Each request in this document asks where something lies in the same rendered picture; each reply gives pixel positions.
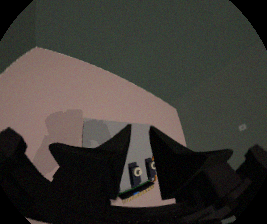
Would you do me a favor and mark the grey flat rectangular plate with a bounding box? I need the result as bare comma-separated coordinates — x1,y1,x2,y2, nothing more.
81,117,157,193

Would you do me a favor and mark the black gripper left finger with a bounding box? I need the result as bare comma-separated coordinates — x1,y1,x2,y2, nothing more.
49,125,132,201

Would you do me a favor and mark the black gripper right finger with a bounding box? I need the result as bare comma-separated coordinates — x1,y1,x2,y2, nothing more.
149,125,233,201

